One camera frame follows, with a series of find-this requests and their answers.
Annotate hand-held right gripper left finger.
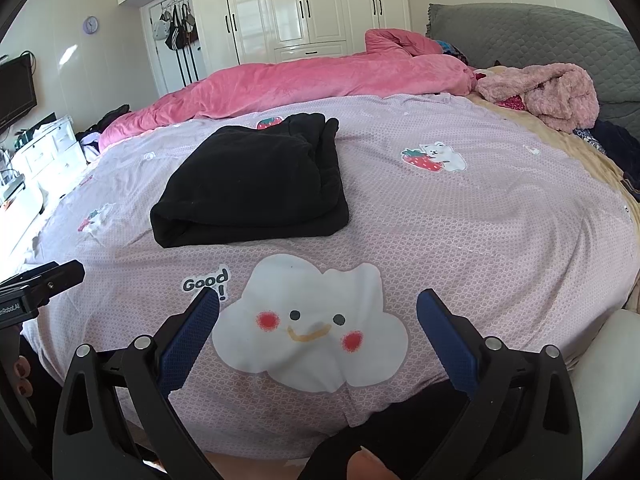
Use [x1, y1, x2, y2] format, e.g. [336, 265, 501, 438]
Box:
[52, 287, 226, 480]

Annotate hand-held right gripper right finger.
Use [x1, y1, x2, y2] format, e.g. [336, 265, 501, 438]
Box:
[416, 287, 584, 480]

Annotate black sweater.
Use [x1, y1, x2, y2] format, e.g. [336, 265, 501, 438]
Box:
[150, 112, 351, 249]

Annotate pile of dark clothes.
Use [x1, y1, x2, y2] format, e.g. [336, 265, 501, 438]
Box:
[75, 104, 132, 162]

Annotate dark blue clothes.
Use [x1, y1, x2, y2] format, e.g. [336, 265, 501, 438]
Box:
[572, 119, 640, 197]

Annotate person's left hand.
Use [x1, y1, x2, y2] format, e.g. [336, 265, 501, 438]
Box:
[10, 355, 36, 401]

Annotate white table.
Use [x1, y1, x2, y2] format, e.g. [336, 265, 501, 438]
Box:
[0, 160, 49, 281]

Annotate person's black pants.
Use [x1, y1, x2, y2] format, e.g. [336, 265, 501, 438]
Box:
[300, 377, 482, 480]

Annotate lilac printed bed sheet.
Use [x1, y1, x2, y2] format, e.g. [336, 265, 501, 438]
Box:
[22, 91, 640, 462]

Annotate white drawer unit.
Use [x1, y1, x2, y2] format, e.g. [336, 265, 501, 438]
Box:
[12, 115, 87, 182]

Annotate black television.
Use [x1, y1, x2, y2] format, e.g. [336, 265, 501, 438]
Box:
[0, 52, 39, 132]

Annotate beige blanket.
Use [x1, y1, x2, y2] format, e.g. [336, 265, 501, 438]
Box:
[470, 92, 640, 312]

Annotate white door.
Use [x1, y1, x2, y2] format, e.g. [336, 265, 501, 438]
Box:
[140, 0, 207, 99]

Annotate fluffy pink garment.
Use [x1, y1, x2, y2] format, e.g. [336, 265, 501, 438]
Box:
[474, 62, 601, 134]

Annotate black striped bag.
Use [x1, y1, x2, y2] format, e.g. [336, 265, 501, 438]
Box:
[166, 5, 187, 52]

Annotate pink duvet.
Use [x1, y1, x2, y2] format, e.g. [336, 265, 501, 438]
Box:
[97, 27, 479, 154]

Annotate dark patterned garment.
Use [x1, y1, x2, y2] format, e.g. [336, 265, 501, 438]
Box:
[439, 40, 474, 69]

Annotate grey padded headboard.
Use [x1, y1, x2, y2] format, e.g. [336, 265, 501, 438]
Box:
[426, 2, 640, 127]

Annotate white wardrobe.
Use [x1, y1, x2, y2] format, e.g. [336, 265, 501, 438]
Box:
[116, 0, 414, 69]

